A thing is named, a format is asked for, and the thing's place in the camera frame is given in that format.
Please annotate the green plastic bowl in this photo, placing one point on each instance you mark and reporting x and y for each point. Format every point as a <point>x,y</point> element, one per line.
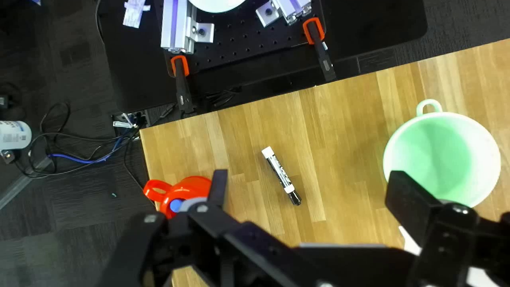
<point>451,155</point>

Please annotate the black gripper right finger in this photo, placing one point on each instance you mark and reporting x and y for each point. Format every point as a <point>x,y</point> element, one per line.
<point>452,237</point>

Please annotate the red toy teapot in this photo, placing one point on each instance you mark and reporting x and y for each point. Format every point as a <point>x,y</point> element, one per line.
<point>169,197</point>

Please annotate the black and white marker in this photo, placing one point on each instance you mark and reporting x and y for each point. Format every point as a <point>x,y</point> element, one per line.
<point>267,154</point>

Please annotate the aluminium extrusion bracket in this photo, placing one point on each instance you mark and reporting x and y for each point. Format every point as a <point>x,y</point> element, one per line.
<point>180,33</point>

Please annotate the orange black clamp left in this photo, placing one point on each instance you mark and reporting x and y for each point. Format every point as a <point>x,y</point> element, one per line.
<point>180,72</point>

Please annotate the orange black clamp right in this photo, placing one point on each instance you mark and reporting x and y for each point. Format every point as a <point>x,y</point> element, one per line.
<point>314,34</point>

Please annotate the black perforated breadboard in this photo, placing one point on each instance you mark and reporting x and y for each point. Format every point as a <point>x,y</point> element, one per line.
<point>248,61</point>

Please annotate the orange black clamp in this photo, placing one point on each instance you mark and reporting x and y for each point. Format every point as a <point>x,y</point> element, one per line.
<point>314,34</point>
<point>180,72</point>

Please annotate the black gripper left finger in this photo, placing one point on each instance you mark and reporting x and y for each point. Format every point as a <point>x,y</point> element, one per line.
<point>204,237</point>

